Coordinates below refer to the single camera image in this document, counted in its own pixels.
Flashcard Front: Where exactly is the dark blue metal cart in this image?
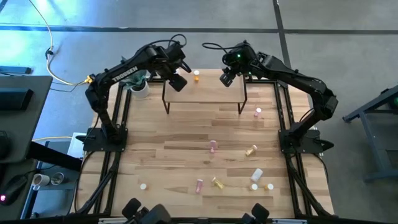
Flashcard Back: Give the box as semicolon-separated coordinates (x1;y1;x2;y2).
341;84;398;184

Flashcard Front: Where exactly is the snake plant in white pot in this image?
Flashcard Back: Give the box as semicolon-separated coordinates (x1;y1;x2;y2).
119;68;151;100

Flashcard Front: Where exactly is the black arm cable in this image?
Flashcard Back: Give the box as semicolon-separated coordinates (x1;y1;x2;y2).
201;42;240;51
141;33;188;54

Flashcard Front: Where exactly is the black box device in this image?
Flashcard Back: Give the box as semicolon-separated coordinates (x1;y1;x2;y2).
0;88;34;111

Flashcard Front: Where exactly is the white paper cup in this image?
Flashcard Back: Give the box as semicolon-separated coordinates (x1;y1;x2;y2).
32;173;51;191

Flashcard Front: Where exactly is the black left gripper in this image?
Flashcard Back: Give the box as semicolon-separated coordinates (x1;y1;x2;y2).
155;43;188;93

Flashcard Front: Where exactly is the long pale yellow cable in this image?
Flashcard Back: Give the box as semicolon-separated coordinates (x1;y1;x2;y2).
28;0;91;86

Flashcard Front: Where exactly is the dark grey desk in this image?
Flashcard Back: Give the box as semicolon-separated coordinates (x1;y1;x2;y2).
0;75;53;222

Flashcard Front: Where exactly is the black aluminium table frame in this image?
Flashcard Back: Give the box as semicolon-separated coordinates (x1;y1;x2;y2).
70;65;336;224

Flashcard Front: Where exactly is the shiny metal can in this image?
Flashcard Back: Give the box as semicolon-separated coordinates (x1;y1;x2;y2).
50;172;65;187

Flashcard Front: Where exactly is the black flat bar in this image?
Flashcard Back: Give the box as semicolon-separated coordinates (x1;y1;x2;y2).
0;65;33;75

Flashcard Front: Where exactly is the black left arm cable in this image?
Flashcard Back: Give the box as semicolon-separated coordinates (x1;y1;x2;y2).
141;33;188;54

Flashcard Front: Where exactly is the short yellow floor cable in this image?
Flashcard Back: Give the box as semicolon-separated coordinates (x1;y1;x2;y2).
32;136;73;142

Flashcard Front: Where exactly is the black computer mouse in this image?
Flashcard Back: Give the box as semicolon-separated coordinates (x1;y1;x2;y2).
0;175;29;207

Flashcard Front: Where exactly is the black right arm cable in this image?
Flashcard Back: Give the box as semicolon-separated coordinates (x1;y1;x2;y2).
201;42;240;51

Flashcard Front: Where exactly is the white flat box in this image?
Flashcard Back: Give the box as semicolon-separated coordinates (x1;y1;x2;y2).
67;132;88;159

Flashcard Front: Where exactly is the wooden shelf black metal frame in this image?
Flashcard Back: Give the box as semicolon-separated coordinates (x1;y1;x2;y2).
161;65;249;115

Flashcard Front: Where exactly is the black desk beam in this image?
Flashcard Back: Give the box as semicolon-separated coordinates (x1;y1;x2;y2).
27;141;83;172

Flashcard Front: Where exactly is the black leader arm handle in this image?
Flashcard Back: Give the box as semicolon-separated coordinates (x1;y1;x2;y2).
241;203;271;224
121;197;172;224

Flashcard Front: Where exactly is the silver aluminium extrusion piece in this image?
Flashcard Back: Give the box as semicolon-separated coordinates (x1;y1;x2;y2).
272;218;308;224
98;217;125;224

